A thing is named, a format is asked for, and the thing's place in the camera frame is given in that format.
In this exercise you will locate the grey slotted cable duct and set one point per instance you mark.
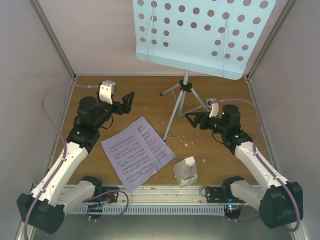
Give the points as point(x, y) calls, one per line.
point(198, 210)

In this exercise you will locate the light blue music stand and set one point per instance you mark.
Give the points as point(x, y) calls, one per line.
point(212, 37)

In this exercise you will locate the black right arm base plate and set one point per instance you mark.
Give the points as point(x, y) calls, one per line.
point(217, 194)

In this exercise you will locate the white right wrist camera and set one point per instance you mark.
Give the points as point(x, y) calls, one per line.
point(213, 106)

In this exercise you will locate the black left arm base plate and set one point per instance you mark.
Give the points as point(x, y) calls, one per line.
point(107, 198)

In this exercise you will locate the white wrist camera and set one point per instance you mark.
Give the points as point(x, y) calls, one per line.
point(106, 91)
point(213, 106)

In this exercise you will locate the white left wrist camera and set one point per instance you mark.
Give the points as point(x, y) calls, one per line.
point(106, 91)

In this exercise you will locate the sheet music papers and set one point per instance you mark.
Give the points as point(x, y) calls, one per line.
point(137, 153)

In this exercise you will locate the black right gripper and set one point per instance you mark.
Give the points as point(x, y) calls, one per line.
point(203, 116)

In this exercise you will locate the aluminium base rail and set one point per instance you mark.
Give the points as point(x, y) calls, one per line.
point(146, 195)

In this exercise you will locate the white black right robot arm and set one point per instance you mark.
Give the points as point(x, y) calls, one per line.
point(278, 201)

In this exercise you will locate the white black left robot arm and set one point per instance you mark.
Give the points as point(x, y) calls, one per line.
point(46, 206)

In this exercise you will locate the aluminium frame post left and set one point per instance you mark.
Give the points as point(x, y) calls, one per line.
point(52, 36)

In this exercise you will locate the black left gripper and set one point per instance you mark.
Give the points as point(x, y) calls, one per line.
point(126, 106)

